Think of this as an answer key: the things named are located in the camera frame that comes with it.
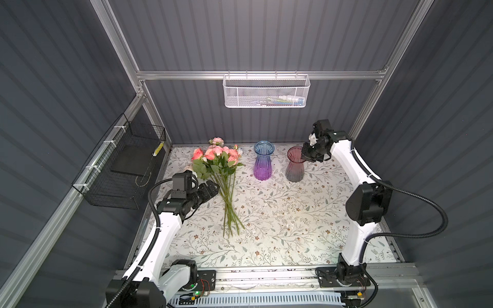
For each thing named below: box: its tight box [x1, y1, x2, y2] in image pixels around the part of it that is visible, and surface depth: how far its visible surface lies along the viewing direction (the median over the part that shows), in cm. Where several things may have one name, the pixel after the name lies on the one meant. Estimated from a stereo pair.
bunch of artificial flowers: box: [191, 137, 245, 239], surface depth 104 cm
